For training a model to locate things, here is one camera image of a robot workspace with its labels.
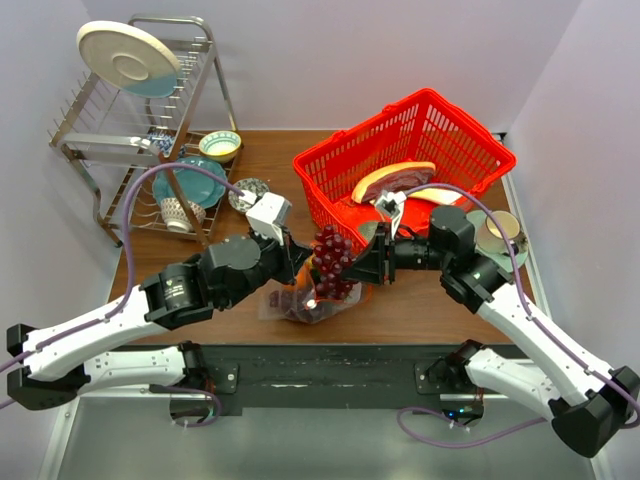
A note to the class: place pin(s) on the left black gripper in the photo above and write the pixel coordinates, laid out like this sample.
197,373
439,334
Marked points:
290,255

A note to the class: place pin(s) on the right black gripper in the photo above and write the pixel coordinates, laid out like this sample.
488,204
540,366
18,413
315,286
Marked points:
370,267

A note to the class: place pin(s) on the purple grape bunch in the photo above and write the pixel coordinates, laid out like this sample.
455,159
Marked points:
293,305
332,254

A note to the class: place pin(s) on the clear zip top bag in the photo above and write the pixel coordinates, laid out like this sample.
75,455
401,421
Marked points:
328,308

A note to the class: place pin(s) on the red plastic shopping basket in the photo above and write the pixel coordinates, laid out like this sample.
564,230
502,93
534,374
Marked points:
423,126

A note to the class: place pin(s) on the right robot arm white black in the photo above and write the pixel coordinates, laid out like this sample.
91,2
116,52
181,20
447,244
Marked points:
586,400

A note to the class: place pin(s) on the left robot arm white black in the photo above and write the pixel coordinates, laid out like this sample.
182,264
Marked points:
53,366

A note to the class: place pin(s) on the green netted melon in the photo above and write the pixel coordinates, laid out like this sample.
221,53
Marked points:
367,231

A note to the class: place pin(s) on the black white patterned bowl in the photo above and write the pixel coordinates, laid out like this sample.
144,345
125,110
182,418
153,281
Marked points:
254,185

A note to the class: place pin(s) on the white green leek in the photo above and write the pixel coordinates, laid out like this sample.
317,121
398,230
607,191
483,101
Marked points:
437,196

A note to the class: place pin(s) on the teal scalloped plate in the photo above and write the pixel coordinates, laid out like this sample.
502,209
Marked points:
196,187

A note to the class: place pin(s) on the patterned bowl in rack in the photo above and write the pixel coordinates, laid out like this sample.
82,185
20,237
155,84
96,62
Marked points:
175,217

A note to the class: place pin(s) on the cream enamel mug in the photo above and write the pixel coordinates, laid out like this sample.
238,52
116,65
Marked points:
488,235

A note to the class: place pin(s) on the yellow rimmed teal bowl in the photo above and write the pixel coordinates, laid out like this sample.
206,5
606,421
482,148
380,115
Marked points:
220,146

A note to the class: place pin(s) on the mint green saucer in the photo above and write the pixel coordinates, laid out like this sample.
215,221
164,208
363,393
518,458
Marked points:
504,260

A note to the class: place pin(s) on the metal dish rack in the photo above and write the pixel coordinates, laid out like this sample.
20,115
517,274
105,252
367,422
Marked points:
103,131

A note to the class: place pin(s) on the blue patterned dish in rack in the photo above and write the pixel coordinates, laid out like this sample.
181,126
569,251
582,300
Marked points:
163,141

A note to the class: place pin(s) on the large white blue plate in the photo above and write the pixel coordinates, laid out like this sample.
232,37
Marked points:
129,58

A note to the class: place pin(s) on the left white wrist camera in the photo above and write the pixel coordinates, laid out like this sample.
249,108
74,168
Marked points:
267,217

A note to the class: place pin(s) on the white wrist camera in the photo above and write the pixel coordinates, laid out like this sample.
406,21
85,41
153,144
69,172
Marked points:
391,204
267,217

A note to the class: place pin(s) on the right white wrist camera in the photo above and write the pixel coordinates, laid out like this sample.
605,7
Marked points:
391,204

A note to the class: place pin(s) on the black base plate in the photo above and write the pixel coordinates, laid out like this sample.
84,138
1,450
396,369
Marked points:
355,376

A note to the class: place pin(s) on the aluminium frame rail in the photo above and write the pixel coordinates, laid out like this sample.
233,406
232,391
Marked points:
515,189

